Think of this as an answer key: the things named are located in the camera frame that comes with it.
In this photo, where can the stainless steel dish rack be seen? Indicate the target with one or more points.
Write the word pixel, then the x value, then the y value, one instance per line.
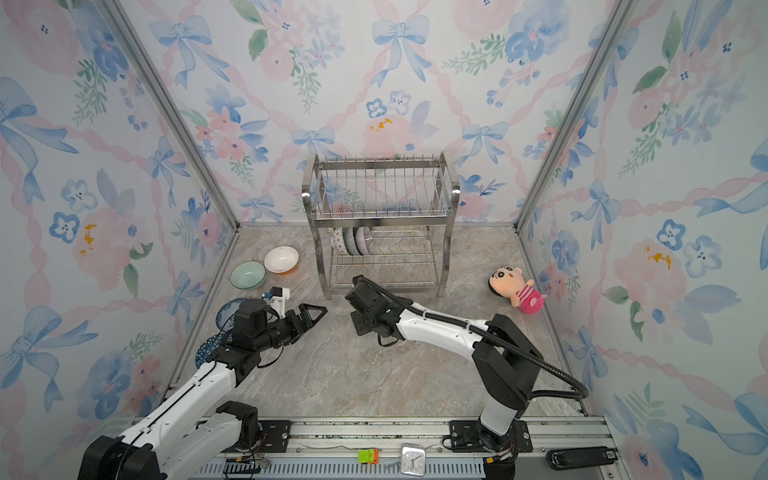
pixel 409 202

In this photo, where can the blue white patterned bowl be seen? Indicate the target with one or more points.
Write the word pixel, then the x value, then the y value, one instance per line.
pixel 225 316

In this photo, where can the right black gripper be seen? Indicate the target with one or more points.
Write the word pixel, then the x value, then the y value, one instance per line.
pixel 358 325

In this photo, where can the black stapler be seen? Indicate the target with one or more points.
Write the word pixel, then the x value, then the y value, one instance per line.
pixel 580 458

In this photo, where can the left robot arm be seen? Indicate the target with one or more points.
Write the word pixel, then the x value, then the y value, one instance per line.
pixel 199 421

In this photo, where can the white orange bowl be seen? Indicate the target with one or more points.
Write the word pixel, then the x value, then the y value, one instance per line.
pixel 281 260

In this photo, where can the green white patterned bowl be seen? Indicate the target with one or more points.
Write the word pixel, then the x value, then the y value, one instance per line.
pixel 338 242

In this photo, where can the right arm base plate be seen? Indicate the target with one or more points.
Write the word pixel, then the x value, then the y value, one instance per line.
pixel 472 436

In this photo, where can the green orange small block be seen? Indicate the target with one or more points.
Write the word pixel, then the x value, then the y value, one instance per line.
pixel 368 456

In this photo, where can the pale green bowl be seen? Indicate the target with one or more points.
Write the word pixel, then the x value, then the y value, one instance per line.
pixel 248 275

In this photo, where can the plush doll pink shirt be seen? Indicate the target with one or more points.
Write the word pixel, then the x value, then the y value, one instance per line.
pixel 509 282

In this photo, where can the blue mesh pattern bowl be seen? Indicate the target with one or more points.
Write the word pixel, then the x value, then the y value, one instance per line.
pixel 208 347

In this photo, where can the black connector with wires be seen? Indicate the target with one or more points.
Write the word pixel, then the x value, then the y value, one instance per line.
pixel 239 468

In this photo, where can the small silver alarm clock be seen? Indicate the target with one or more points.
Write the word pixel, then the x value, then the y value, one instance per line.
pixel 413 460

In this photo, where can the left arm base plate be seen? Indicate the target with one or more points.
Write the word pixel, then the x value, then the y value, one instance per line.
pixel 273 437

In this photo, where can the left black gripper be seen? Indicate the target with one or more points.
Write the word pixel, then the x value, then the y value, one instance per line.
pixel 306 321

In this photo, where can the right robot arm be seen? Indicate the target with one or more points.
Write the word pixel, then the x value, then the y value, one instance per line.
pixel 506 361

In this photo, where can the dark blue flower bowl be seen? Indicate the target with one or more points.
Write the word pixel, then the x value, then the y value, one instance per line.
pixel 349 241

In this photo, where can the pink purple glass bowl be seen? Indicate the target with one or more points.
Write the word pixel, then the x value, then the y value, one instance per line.
pixel 363 240

